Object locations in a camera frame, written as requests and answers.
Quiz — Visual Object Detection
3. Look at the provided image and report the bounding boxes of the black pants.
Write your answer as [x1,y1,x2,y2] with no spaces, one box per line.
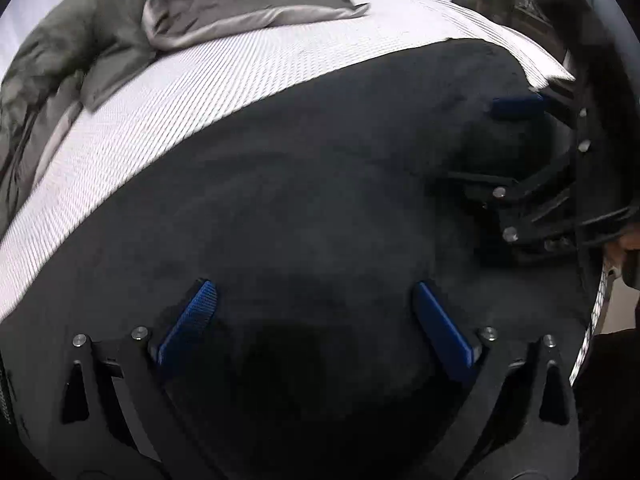
[0,37,596,480]

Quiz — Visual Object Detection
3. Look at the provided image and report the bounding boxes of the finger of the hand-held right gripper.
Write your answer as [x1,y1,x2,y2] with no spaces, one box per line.
[445,150,581,267]
[491,82,593,161]

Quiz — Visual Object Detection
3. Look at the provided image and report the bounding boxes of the white honeycomb patterned bed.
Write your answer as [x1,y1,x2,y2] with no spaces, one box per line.
[0,0,623,386]

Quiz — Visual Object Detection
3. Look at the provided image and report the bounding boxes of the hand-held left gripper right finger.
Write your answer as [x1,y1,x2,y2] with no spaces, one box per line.
[412,281,581,480]

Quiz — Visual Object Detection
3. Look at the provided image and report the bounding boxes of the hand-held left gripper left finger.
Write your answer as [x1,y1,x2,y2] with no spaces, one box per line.
[50,277,221,480]

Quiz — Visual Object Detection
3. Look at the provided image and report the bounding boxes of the grey crumpled duvet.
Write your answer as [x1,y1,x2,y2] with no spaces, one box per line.
[0,0,371,233]

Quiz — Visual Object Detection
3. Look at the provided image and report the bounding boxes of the person's right hand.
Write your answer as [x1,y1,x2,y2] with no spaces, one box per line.
[605,227,640,273]

